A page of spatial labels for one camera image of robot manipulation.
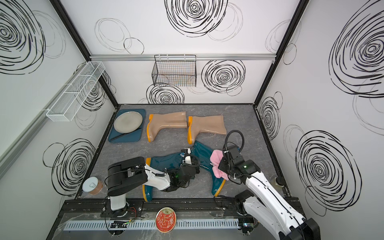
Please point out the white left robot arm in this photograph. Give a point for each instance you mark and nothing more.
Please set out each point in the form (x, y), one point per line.
(166, 173)

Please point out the small jar black lid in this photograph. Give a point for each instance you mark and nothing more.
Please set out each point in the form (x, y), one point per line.
(278, 183)

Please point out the beige rubber boot left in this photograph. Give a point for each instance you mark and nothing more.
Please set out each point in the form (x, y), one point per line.
(158, 122)

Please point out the white slotted cable duct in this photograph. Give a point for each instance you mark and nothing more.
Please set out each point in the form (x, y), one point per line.
(185, 224)

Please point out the white wire shelf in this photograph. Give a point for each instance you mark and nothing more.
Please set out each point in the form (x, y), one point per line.
(76, 92)

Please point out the grey wall rail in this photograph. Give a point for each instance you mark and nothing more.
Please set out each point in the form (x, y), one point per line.
(183, 57)

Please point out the black wire basket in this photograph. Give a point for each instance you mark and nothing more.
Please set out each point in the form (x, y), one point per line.
(175, 73)

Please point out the grey round plate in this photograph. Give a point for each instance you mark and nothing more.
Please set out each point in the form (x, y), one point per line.
(128, 122)

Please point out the copper tape roll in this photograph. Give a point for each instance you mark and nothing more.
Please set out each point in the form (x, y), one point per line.
(92, 185)

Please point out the beige rubber boot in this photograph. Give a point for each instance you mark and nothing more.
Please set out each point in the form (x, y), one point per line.
(158, 122)
(208, 124)

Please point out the black mounting rail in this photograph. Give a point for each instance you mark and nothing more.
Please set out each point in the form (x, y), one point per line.
(227, 205)

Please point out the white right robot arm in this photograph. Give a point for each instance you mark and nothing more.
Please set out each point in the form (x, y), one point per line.
(264, 203)

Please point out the green rubber boot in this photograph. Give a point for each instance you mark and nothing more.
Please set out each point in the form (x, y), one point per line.
(169, 162)
(204, 152)

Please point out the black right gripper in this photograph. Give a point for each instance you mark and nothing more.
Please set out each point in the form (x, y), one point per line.
(221, 165)

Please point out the pink microfiber cloth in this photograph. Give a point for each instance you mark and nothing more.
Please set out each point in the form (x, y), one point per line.
(215, 159)

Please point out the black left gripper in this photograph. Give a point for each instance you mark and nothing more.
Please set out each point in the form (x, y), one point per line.
(195, 163)

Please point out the beige rubber boot right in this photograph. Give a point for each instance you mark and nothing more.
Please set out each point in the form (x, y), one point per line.
(208, 124)

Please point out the teal rectangular tray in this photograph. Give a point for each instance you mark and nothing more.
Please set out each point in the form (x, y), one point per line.
(134, 136)

